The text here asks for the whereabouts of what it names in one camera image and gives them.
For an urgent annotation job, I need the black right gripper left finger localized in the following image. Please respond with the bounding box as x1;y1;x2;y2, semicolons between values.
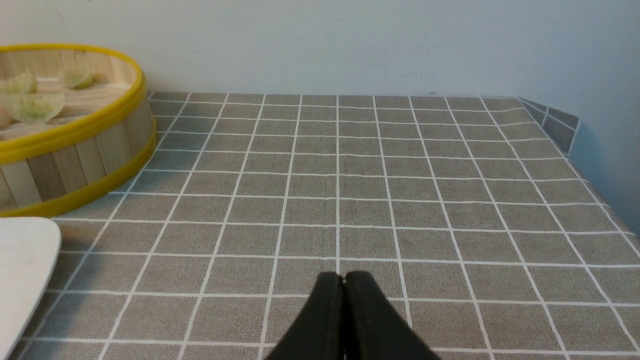
267;272;345;360

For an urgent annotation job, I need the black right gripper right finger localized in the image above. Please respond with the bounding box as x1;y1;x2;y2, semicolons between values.
343;271;440;360

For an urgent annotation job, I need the white square plate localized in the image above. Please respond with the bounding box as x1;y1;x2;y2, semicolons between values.
0;217;62;359

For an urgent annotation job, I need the bamboo steamer basket yellow rim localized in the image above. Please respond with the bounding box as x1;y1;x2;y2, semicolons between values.
1;43;157;218

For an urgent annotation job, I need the green dumpling top in steamer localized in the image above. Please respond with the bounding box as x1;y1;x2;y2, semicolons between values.
58;67;94;91

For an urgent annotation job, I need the green dumpling in steamer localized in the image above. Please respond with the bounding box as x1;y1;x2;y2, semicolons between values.
1;92;66;125
58;67;94;91

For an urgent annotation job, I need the green dumpling right in steamer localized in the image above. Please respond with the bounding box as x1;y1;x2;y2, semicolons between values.
1;92;66;125

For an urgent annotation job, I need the pink dumpling in steamer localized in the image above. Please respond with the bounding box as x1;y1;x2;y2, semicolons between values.
0;108;14;129

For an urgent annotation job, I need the green dumpling upper middle steamer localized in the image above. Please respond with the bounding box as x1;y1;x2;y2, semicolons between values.
0;71;38;95

